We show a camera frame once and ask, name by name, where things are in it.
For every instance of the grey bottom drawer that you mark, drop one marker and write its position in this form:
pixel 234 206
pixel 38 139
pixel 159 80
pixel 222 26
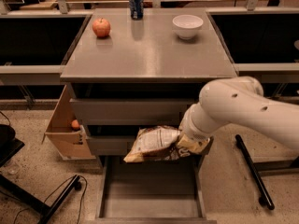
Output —
pixel 156 192

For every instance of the grey top drawer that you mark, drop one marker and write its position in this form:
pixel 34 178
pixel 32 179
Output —
pixel 141 112

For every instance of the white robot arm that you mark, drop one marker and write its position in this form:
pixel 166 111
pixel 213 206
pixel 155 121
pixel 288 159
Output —
pixel 240 101

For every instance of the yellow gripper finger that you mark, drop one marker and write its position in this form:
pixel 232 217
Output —
pixel 186 145

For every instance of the blue soda can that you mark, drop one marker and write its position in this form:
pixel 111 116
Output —
pixel 136 9

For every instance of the red apple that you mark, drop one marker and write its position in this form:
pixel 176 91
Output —
pixel 101 27

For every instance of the grey drawer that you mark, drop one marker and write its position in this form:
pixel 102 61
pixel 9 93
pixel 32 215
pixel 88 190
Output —
pixel 141 112
pixel 110 145
pixel 156 192

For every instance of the black table leg right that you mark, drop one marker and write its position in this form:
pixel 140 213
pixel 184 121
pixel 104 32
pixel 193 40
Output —
pixel 264 199

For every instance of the brown chip bag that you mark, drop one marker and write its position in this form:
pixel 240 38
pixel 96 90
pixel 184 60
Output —
pixel 158 143

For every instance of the grey drawer cabinet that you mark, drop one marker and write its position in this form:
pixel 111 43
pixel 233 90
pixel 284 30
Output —
pixel 143 59

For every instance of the grey middle drawer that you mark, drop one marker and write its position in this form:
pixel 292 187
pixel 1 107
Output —
pixel 110 145

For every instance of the cardboard box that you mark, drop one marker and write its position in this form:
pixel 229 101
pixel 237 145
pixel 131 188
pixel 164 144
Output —
pixel 70 144

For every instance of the white bowl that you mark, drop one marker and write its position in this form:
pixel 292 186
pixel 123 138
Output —
pixel 187 26

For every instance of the orange fruit in box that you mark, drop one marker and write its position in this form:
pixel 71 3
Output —
pixel 75 125

